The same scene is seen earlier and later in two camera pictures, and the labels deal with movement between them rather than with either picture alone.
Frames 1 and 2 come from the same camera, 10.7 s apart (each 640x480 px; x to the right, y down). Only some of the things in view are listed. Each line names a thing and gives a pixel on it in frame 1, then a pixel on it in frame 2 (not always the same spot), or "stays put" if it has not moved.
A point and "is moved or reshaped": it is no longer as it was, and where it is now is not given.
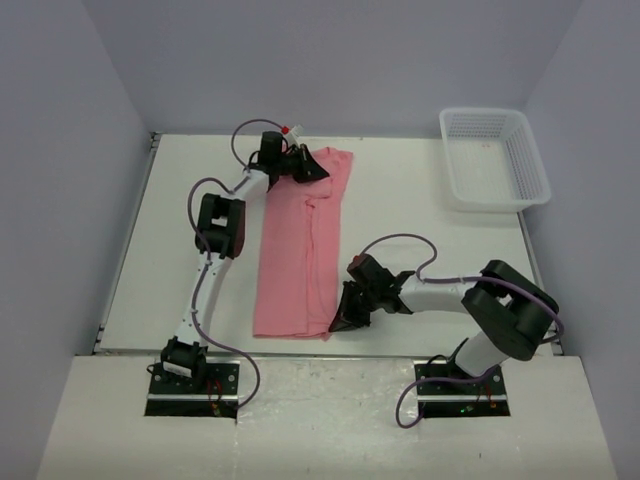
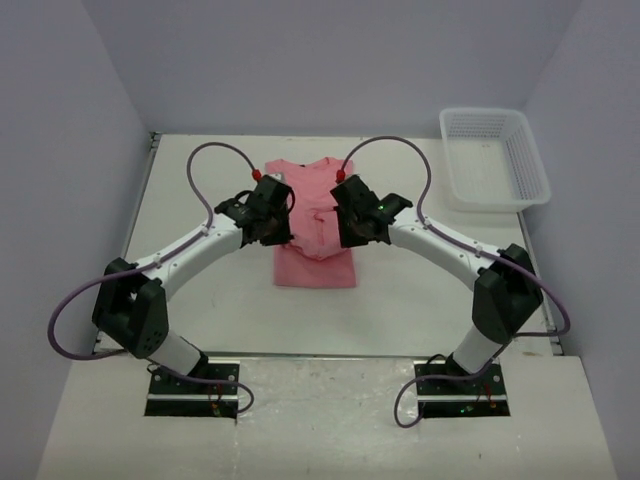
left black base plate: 215,395 stays put
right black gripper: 350,318 → 347,239
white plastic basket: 493,162 stays put
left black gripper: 308,171 → 284,234
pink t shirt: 296,250 is moved or reshaped
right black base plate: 461,399 stays put
